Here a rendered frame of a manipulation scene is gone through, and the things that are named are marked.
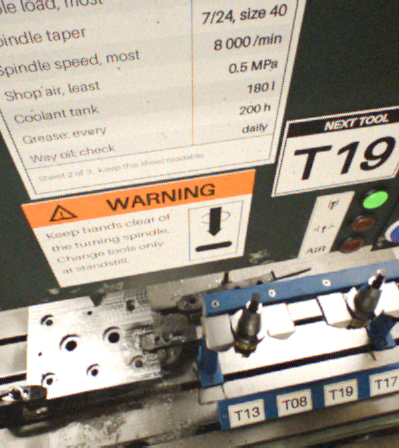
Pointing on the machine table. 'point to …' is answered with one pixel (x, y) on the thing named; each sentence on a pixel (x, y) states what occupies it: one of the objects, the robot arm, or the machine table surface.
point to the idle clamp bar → (215, 292)
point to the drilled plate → (64, 393)
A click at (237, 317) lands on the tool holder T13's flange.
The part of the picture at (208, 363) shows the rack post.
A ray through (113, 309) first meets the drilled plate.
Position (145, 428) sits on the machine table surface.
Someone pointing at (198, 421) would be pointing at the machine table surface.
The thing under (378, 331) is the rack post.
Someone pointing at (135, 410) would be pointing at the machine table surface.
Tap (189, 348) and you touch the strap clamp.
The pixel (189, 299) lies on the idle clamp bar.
